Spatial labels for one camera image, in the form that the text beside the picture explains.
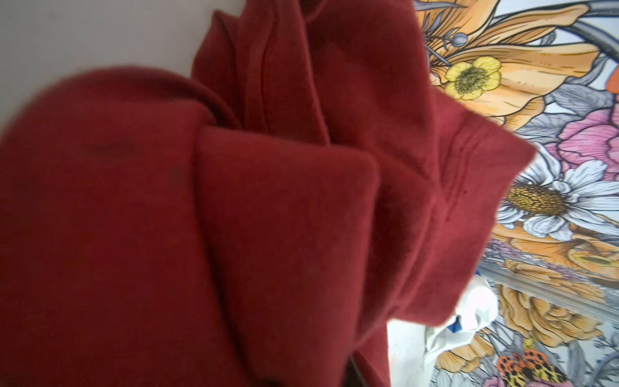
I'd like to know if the dark red cloth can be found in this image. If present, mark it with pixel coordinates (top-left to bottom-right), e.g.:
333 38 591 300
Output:
1 1 536 386

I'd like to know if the white cloth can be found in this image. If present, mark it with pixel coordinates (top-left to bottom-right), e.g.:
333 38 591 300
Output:
387 275 499 386

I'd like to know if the blue cloth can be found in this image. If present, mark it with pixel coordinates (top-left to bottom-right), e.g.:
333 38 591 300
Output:
447 315 463 333

